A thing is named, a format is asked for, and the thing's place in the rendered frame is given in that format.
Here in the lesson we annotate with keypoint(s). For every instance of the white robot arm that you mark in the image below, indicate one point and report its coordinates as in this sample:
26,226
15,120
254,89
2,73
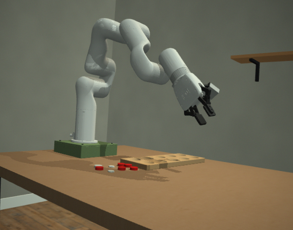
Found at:
130,31

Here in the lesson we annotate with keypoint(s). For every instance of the tan tray with round pockets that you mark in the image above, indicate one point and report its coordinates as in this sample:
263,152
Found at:
162,161

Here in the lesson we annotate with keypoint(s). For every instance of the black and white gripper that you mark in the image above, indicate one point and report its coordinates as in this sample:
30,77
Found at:
190,92

